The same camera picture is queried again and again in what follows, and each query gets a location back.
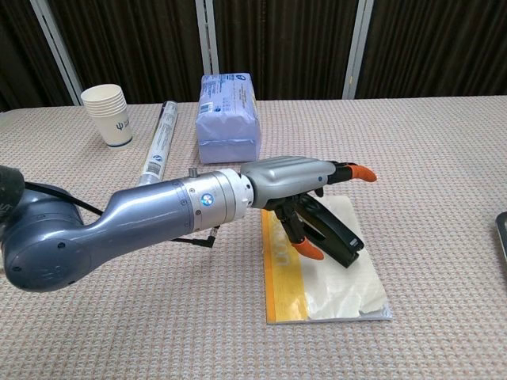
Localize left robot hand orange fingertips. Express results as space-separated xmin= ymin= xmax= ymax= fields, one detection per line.
xmin=239 ymin=156 xmax=379 ymax=261

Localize black stapler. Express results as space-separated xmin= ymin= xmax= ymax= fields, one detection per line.
xmin=295 ymin=194 xmax=365 ymax=270

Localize purple wrapped paper ream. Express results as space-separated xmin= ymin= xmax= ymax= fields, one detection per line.
xmin=195 ymin=71 xmax=261 ymax=165

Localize Lexicon notebook orange white cover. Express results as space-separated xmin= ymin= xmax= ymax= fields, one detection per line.
xmin=260 ymin=193 xmax=394 ymax=325

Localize dark brown pleated curtain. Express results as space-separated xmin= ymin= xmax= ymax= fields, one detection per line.
xmin=0 ymin=0 xmax=507 ymax=112

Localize cling film roll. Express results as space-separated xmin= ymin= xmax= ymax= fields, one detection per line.
xmin=136 ymin=100 xmax=179 ymax=187

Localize checked beige tablecloth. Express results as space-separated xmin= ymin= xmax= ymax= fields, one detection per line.
xmin=0 ymin=94 xmax=507 ymax=380

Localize white paper cup stack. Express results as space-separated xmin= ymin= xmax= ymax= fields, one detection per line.
xmin=80 ymin=83 xmax=133 ymax=150

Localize dark tray with grey rim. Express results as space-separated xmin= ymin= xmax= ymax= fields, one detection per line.
xmin=494 ymin=211 xmax=507 ymax=259

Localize grey metal post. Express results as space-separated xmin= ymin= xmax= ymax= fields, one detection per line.
xmin=341 ymin=0 xmax=375 ymax=100
xmin=30 ymin=0 xmax=84 ymax=106
xmin=194 ymin=0 xmax=220 ymax=77

